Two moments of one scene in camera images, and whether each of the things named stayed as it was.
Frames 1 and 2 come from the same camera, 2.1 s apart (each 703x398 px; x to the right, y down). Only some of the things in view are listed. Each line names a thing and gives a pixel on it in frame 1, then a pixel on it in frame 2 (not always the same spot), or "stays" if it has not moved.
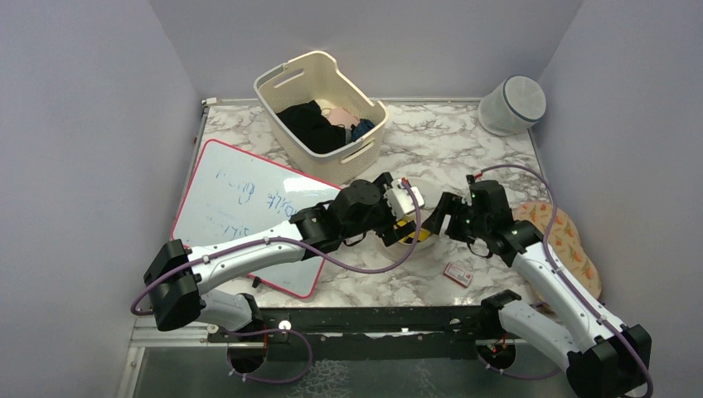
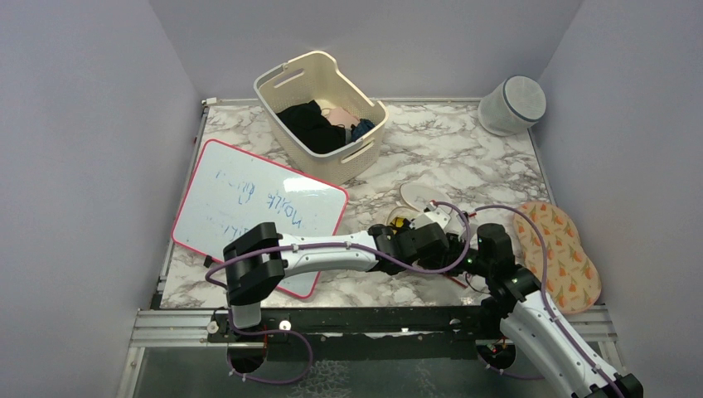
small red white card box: [458, 275] stays
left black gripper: [387, 233] to [404, 229]
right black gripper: [449, 201] to [453, 271]
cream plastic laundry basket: [322, 123] stays
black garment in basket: [308, 123] stays
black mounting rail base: [370, 334] stays
